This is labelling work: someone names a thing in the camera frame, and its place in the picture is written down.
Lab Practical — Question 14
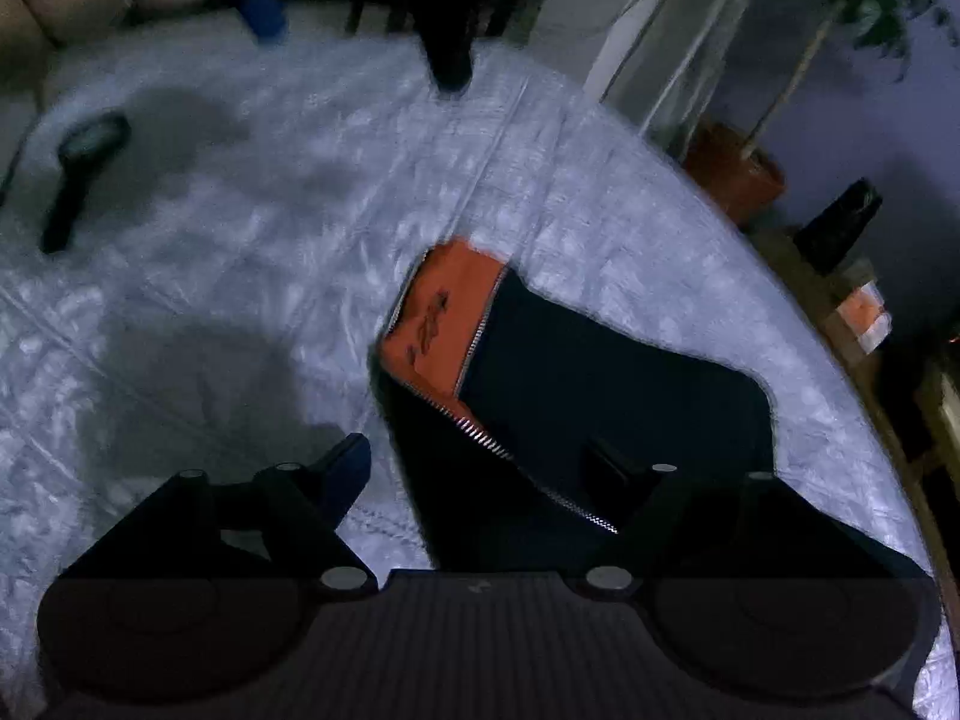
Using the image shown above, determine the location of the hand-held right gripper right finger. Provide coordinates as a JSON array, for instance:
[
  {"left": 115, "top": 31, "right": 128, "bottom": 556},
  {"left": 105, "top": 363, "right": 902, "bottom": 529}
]
[{"left": 580, "top": 439, "right": 931, "bottom": 601}]

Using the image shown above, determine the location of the sheer white curtain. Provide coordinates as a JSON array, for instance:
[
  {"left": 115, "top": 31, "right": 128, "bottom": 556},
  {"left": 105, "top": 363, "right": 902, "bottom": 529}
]
[{"left": 581, "top": 0, "right": 758, "bottom": 155}]

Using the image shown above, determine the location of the orange and white box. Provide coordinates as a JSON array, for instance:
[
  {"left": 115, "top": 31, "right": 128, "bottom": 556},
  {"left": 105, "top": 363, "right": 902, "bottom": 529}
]
[{"left": 835, "top": 280, "right": 894, "bottom": 354}]

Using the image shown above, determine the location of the terracotta plant pot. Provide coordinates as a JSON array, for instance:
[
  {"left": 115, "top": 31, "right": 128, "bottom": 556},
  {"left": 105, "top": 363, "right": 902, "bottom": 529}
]
[{"left": 681, "top": 122, "right": 788, "bottom": 227}]

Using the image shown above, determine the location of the white quilted bedspread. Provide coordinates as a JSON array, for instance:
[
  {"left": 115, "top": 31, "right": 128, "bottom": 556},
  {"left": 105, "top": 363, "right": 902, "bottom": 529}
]
[{"left": 0, "top": 36, "right": 947, "bottom": 720}]

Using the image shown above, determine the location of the black container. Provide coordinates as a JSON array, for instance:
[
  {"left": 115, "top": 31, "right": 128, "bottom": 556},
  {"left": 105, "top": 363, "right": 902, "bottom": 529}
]
[{"left": 798, "top": 178, "right": 883, "bottom": 275}]

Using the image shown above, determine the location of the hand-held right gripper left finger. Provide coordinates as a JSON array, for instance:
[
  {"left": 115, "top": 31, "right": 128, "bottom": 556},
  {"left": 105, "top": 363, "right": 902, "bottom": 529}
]
[{"left": 71, "top": 433, "right": 380, "bottom": 602}]

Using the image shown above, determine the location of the dark jacket with orange lining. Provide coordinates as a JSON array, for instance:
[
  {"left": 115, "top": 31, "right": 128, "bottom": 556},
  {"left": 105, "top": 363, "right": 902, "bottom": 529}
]
[{"left": 373, "top": 236, "right": 931, "bottom": 580}]

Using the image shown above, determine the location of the wooden bench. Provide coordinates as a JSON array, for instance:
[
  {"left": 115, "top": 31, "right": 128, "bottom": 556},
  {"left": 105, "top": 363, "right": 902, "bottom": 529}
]
[{"left": 750, "top": 225, "right": 947, "bottom": 578}]

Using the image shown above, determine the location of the black magnifying glass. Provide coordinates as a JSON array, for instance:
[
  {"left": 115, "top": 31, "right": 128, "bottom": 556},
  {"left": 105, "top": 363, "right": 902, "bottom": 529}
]
[{"left": 39, "top": 111, "right": 133, "bottom": 255}]

